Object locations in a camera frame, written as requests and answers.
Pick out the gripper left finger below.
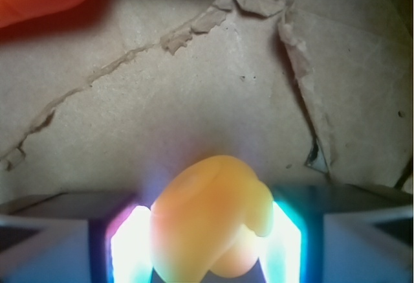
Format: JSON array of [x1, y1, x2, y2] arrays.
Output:
[[1, 191, 152, 282]]

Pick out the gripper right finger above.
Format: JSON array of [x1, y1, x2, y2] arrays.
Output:
[[259, 184, 413, 282]]

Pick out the yellow rubber duck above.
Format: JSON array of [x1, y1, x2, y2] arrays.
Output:
[[149, 155, 274, 282]]

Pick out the brown paper bag tray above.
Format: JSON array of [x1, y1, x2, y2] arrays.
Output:
[[1, 0, 413, 201]]

